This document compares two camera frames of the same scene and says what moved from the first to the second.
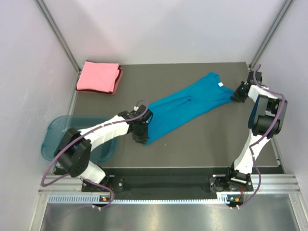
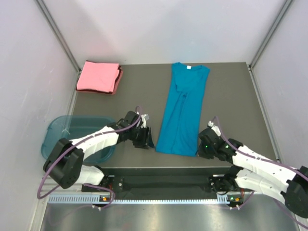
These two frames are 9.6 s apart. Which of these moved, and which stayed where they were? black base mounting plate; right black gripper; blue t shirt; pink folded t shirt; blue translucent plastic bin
Moved: right black gripper; blue t shirt
Stayed: black base mounting plate; blue translucent plastic bin; pink folded t shirt
